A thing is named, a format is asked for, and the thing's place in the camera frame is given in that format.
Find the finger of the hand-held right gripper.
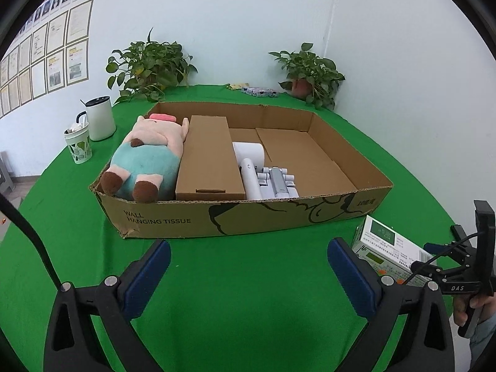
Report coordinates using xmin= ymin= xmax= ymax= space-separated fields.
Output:
xmin=411 ymin=259 xmax=479 ymax=280
xmin=423 ymin=225 xmax=479 ymax=258

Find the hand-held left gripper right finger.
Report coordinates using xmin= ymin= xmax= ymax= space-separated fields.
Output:
xmin=327 ymin=238 xmax=455 ymax=372

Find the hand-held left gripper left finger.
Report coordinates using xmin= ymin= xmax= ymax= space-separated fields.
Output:
xmin=42 ymin=239 xmax=171 ymax=372

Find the green and white small box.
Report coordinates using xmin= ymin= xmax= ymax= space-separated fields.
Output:
xmin=351 ymin=215 xmax=434 ymax=283

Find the large cardboard box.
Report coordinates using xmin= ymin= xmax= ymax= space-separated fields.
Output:
xmin=89 ymin=102 xmax=394 ymax=240

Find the long cardboard box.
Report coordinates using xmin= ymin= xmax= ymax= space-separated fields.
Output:
xmin=175 ymin=115 xmax=246 ymax=202

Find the person's right forearm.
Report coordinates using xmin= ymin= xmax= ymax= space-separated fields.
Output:
xmin=469 ymin=306 xmax=496 ymax=361

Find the person's right hand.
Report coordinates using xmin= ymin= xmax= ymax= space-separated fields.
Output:
xmin=453 ymin=294 xmax=491 ymax=328

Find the pink and teal plush pig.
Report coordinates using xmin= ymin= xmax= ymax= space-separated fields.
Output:
xmin=101 ymin=113 xmax=190 ymax=203

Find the grey device in white tray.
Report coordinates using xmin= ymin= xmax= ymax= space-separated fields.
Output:
xmin=258 ymin=166 xmax=300 ymax=199

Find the green patterned white cup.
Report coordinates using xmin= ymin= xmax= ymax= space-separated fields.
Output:
xmin=64 ymin=122 xmax=94 ymax=164

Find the white hair dryer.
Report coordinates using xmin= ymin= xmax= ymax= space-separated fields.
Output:
xmin=232 ymin=142 xmax=266 ymax=201

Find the white lidded mug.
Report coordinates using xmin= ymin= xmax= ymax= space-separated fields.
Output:
xmin=77 ymin=96 xmax=117 ymax=142

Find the grey plastic stool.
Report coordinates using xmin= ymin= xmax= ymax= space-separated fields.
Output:
xmin=0 ymin=150 xmax=17 ymax=194

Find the patterned flat packet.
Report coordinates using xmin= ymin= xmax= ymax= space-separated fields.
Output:
xmin=241 ymin=85 xmax=280 ymax=97

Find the potted green plant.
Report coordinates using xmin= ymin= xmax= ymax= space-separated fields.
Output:
xmin=268 ymin=42 xmax=346 ymax=111
xmin=106 ymin=27 xmax=198 ymax=105

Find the black cable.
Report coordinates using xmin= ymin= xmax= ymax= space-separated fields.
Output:
xmin=0 ymin=192 xmax=64 ymax=291

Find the row of framed wall documents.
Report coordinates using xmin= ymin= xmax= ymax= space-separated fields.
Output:
xmin=0 ymin=0 xmax=95 ymax=119

